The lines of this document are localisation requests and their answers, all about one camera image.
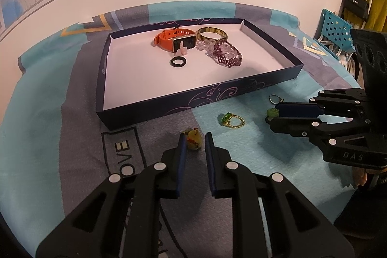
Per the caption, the right hand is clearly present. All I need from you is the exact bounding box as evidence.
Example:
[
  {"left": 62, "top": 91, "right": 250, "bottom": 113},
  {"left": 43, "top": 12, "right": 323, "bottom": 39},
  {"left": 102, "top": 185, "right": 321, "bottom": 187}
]
[{"left": 352, "top": 167, "right": 368, "bottom": 187}]

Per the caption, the black handbag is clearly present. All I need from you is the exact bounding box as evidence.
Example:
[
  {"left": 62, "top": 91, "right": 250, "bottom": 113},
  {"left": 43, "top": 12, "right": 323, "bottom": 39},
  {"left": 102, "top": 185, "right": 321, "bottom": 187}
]
[{"left": 344, "top": 0, "right": 369, "bottom": 21}]

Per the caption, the black ring green stone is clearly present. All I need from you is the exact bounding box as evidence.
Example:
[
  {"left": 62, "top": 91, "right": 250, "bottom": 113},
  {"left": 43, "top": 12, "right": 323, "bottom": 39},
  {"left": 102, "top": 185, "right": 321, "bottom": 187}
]
[{"left": 265, "top": 107, "right": 279, "bottom": 124}]

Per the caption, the tortoiseshell bangle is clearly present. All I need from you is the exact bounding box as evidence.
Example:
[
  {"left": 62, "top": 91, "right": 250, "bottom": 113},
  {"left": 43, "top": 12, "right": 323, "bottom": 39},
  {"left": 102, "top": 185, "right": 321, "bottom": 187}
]
[{"left": 196, "top": 27, "right": 228, "bottom": 42}]

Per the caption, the clear crystal bead bracelet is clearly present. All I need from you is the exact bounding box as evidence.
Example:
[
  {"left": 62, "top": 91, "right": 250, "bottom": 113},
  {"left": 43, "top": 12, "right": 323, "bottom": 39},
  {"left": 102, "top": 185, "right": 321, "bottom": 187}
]
[{"left": 195, "top": 39, "right": 243, "bottom": 61}]

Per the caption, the orange smart watch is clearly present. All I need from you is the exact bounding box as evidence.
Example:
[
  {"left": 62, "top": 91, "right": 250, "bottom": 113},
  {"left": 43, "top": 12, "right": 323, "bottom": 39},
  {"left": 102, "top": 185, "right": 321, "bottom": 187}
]
[{"left": 154, "top": 27, "right": 197, "bottom": 53}]

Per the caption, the gold ring green stone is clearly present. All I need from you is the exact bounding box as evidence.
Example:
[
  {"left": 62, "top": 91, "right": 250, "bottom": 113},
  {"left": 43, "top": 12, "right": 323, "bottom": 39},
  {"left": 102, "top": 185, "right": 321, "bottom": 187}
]
[{"left": 220, "top": 113, "right": 245, "bottom": 129}]

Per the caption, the teal grey bed sheet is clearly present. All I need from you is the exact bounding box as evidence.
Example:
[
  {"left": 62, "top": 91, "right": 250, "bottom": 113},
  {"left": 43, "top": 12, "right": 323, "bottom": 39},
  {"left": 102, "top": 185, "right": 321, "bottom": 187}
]
[{"left": 1, "top": 1, "right": 356, "bottom": 254}]

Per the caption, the teal perforated stool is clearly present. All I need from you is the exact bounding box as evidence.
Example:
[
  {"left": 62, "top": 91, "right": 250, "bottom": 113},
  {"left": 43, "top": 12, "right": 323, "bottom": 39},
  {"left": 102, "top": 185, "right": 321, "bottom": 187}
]
[{"left": 314, "top": 9, "right": 356, "bottom": 54}]

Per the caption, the yellow hanging garment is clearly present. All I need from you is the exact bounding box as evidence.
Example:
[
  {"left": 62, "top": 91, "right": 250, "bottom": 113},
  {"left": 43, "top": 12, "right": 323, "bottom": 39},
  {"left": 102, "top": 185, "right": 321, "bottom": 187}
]
[{"left": 342, "top": 0, "right": 386, "bottom": 33}]

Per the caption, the dark red beaded bracelet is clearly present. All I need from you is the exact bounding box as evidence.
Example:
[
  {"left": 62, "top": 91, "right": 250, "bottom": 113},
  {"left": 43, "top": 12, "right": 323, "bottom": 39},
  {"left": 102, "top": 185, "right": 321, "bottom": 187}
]
[{"left": 212, "top": 40, "right": 243, "bottom": 69}]

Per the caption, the dark blue shallow box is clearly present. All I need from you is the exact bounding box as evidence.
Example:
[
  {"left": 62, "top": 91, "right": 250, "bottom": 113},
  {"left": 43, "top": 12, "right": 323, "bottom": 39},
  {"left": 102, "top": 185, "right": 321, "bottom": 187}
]
[{"left": 96, "top": 18, "right": 303, "bottom": 130}]

